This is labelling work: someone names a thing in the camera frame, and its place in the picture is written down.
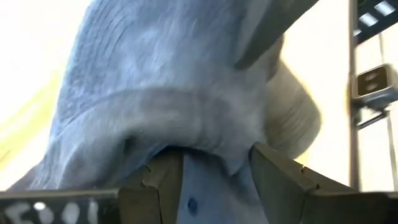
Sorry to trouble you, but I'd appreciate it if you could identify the grey power outlet box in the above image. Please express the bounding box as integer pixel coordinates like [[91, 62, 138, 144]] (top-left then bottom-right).
[[350, 63, 398, 110]]

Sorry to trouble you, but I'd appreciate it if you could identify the black vertical metal post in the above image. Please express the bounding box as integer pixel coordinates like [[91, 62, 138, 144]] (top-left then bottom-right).
[[348, 0, 361, 190]]

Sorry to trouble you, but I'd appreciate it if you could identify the black ceiling frame with lights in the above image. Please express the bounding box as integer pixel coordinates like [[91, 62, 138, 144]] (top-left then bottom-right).
[[353, 0, 398, 44]]

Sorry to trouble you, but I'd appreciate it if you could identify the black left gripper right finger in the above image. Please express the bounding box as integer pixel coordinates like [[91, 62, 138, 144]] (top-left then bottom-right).
[[248, 142, 398, 224]]

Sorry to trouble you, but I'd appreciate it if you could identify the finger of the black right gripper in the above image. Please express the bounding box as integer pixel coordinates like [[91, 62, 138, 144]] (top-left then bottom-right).
[[233, 0, 320, 71]]

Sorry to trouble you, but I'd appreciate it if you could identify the blue denim bucket hat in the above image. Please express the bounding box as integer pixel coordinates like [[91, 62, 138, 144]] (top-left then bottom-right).
[[9, 0, 322, 224]]

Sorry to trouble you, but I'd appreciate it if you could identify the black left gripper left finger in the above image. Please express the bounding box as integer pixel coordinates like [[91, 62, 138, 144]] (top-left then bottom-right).
[[118, 146, 185, 224]]

